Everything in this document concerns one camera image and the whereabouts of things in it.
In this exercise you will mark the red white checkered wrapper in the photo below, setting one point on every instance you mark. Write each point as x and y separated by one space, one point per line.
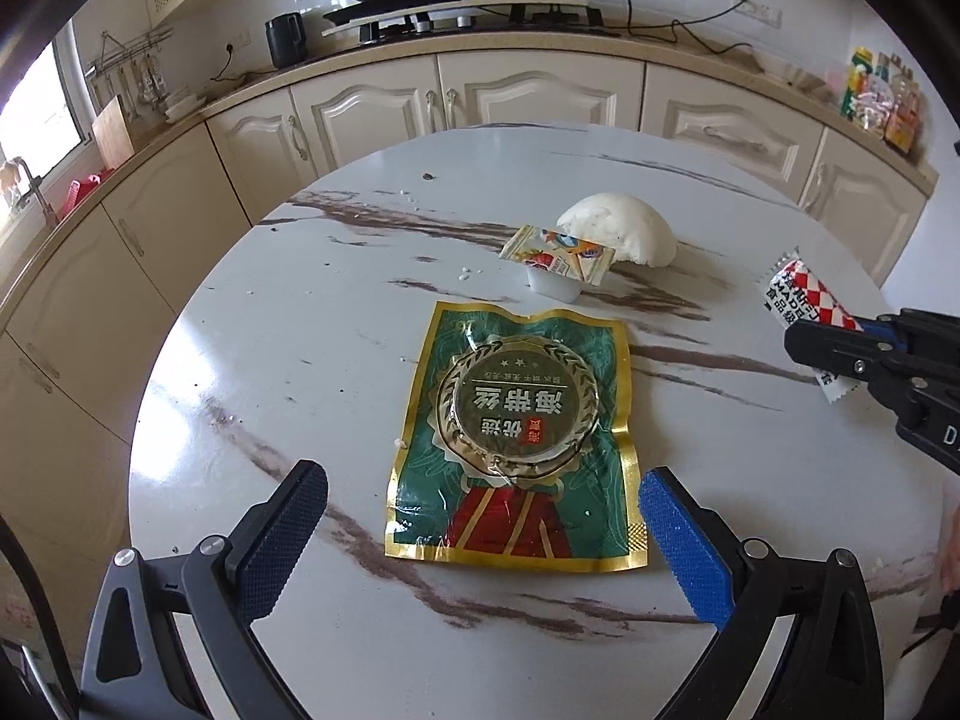
802 292

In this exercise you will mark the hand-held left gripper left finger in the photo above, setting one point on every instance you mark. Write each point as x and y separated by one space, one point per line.
281 540

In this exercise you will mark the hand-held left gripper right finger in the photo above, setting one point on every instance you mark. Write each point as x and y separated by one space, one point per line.
686 540

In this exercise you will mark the red plastic basket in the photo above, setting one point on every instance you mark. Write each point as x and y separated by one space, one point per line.
79 191

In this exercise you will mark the group of condiment bottles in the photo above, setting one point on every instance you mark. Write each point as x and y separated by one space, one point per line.
896 112

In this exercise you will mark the light wooden board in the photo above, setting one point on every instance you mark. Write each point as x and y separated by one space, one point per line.
390 16

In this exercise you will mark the wide white wall outlet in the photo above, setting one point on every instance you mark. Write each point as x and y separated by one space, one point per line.
761 9

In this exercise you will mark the wooden cutting board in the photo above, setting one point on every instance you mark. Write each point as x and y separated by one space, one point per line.
112 135

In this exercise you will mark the green gold foil packet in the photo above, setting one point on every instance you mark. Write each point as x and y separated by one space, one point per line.
525 390

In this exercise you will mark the black electric kettle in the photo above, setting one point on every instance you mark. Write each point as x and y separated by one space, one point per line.
285 41

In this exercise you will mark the white steamed bun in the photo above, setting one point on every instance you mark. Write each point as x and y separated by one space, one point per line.
622 229

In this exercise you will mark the small jelly cup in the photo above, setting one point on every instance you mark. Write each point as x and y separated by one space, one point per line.
555 281

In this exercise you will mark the kitchen window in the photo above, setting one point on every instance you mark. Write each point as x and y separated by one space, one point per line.
37 112

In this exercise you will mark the stack of white bowls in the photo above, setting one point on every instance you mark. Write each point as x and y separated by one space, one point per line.
187 105

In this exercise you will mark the black induction cooker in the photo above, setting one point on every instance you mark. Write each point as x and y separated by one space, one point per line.
397 1

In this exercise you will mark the hanging utensil rack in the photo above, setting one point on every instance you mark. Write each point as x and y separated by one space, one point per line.
154 79

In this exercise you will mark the steel faucet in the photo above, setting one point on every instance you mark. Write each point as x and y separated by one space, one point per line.
34 191

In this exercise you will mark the round white marble table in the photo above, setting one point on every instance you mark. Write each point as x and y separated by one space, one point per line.
300 315

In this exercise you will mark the small white wall outlet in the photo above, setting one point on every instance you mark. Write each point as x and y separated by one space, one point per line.
241 40

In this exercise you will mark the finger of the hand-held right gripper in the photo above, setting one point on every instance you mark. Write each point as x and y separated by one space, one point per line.
877 328
825 349

